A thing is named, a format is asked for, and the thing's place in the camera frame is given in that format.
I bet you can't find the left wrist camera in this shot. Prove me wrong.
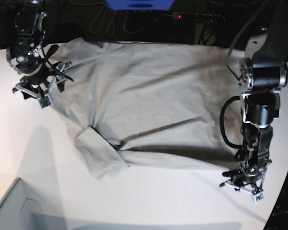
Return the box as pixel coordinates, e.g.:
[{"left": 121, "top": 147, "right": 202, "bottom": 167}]
[{"left": 252, "top": 191, "right": 264, "bottom": 204}]

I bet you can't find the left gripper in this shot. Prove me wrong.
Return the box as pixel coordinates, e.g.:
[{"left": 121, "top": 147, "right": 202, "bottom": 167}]
[{"left": 219, "top": 165, "right": 269, "bottom": 201}]

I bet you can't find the thin looped cable background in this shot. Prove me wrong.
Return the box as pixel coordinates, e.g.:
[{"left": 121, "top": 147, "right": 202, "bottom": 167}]
[{"left": 90, "top": 11, "right": 141, "bottom": 37}]

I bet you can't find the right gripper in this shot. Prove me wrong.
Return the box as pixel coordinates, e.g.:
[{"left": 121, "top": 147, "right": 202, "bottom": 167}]
[{"left": 12, "top": 61, "right": 72, "bottom": 104}]

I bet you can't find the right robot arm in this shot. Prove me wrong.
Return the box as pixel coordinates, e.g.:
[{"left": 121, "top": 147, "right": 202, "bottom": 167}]
[{"left": 6, "top": 0, "right": 72, "bottom": 108}]

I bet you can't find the black power strip red light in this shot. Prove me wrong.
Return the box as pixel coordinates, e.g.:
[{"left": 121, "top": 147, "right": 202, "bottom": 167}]
[{"left": 171, "top": 12, "right": 226, "bottom": 23}]

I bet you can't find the grey bin at corner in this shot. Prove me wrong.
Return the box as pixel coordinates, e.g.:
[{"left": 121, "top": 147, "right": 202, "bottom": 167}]
[{"left": 0, "top": 178, "right": 68, "bottom": 230}]

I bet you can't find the light grey t-shirt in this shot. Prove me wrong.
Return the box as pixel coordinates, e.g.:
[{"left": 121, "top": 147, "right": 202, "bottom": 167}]
[{"left": 51, "top": 38, "right": 239, "bottom": 179}]

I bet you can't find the blue box at top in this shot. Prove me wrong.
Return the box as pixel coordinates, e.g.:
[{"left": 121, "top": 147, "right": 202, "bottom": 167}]
[{"left": 106, "top": 0, "right": 175, "bottom": 11}]

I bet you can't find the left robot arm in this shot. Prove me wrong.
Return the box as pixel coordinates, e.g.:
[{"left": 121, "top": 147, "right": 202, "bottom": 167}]
[{"left": 219, "top": 0, "right": 288, "bottom": 203}]

